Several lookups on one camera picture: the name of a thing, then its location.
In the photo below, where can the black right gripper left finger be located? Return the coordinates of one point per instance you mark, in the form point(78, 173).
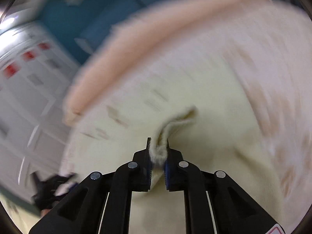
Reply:
point(100, 203)

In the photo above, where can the white panelled wardrobe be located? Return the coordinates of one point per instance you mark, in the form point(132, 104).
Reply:
point(35, 75)

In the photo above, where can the blue upholstered headboard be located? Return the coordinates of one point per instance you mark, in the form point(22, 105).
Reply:
point(94, 34)

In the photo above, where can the rolled pink duvet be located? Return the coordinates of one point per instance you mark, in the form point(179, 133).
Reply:
point(130, 41)

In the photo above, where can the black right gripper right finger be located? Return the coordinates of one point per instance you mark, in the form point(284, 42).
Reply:
point(214, 202)

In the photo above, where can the cream knit cardigan red buttons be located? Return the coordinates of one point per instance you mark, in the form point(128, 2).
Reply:
point(201, 111)

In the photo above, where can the pink floral bed blanket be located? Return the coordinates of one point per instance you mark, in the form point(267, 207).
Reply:
point(267, 46)

